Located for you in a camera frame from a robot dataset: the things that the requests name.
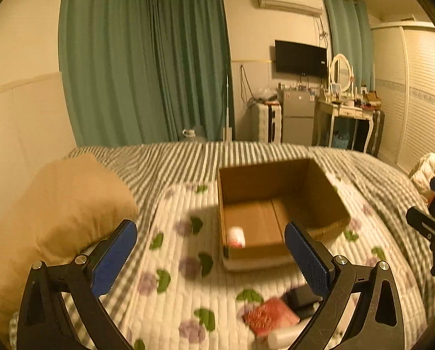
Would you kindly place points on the floral quilted blanket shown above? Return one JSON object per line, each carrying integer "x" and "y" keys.
{"x": 239, "y": 153}

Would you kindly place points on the white floral quilt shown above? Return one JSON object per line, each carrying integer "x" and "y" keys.
{"x": 188, "y": 299}

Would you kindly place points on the red packet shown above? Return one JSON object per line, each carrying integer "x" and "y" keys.
{"x": 272, "y": 315}

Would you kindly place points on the white oval mirror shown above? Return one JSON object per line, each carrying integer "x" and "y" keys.
{"x": 340, "y": 73}

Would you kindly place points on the white ridged suitcase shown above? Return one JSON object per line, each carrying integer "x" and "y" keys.
{"x": 264, "y": 122}

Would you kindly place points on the black box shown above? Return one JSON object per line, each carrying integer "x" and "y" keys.
{"x": 299, "y": 297}

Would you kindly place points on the cardboard box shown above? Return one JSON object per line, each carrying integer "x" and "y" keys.
{"x": 253, "y": 178}

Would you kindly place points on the silver fridge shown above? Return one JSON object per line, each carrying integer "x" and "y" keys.
{"x": 298, "y": 116}

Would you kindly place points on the white bottle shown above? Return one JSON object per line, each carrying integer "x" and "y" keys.
{"x": 286, "y": 337}

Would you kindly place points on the white dressing table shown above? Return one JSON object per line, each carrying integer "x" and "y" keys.
{"x": 348, "y": 111}

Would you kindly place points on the tan pillow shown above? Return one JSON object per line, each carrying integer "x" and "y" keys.
{"x": 68, "y": 204}

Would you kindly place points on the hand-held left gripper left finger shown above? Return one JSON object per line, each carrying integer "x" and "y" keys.
{"x": 115, "y": 259}

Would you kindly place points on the green curtain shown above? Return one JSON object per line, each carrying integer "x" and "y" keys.
{"x": 104, "y": 62}
{"x": 192, "y": 62}

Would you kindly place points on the light teal curtain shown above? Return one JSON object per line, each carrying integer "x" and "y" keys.
{"x": 348, "y": 32}

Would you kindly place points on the white jar with red label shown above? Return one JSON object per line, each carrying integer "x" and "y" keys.
{"x": 236, "y": 237}

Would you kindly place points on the white air conditioner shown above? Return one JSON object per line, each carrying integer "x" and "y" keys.
{"x": 290, "y": 2}

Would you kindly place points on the teal basket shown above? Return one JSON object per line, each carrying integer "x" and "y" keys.
{"x": 340, "y": 141}

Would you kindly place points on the white puffer jacket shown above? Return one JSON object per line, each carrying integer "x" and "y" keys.
{"x": 430, "y": 167}

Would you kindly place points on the white louvred wardrobe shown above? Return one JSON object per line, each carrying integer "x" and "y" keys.
{"x": 414, "y": 98}

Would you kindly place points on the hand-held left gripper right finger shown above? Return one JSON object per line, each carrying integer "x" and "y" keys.
{"x": 308, "y": 262}

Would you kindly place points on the clear water jug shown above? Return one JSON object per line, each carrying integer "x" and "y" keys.
{"x": 192, "y": 135}

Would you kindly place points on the black wall television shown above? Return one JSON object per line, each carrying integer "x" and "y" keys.
{"x": 299, "y": 58}

